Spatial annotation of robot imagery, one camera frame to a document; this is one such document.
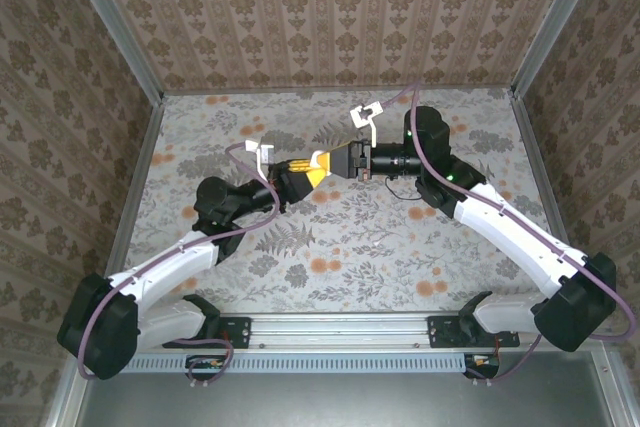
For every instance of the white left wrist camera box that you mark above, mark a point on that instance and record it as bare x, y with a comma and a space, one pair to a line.
262, 154

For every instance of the black connector box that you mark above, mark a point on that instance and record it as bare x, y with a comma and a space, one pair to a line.
482, 364
205, 364

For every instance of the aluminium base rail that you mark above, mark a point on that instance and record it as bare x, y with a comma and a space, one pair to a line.
340, 332

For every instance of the aluminium frame post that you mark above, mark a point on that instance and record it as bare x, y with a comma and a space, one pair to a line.
110, 22
555, 22
70, 407
620, 397

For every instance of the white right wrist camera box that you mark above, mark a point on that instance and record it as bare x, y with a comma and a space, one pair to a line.
365, 114

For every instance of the grey metal sheet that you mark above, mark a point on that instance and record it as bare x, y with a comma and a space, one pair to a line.
325, 402

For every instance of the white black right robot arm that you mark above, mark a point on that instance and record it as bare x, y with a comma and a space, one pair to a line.
510, 232

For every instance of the floral printed tablecloth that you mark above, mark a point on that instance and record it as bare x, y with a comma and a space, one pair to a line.
300, 257

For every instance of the aluminium rear frame post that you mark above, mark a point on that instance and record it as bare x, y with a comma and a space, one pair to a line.
555, 22
110, 22

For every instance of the aluminium table side rail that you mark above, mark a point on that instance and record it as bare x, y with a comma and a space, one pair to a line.
142, 172
542, 172

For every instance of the white earbud charging case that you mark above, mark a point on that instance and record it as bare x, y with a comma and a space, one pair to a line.
318, 159

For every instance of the aluminium front frame post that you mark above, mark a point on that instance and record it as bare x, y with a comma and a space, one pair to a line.
620, 397
70, 407

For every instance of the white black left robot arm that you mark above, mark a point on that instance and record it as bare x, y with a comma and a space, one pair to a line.
165, 262

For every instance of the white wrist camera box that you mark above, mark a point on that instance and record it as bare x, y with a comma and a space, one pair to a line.
365, 114
262, 154

